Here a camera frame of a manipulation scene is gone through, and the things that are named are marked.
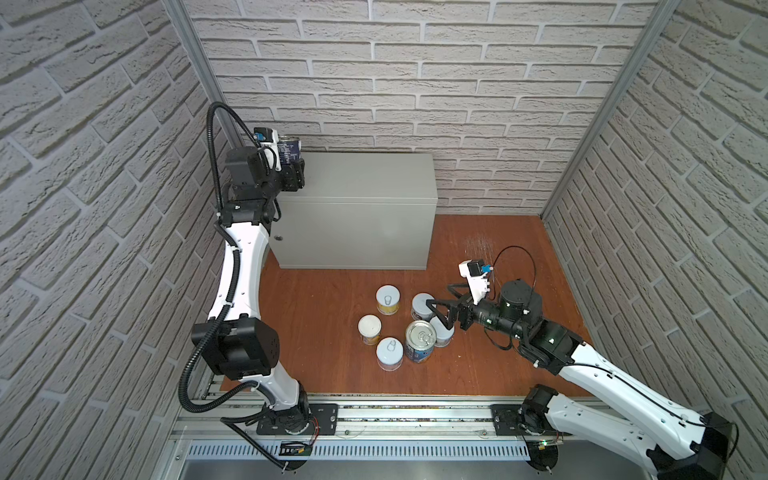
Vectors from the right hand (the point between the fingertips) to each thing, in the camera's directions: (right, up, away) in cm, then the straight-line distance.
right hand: (439, 294), depth 68 cm
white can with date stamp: (+3, -14, +13) cm, 19 cm away
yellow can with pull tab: (-13, -5, +21) cm, 26 cm away
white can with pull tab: (-12, -18, +12) cm, 25 cm away
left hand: (-37, +34, +4) cm, 51 cm away
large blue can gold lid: (-4, -14, +8) cm, 16 cm away
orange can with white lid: (-18, -12, +14) cm, 26 cm away
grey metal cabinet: (-22, +22, +24) cm, 39 cm away
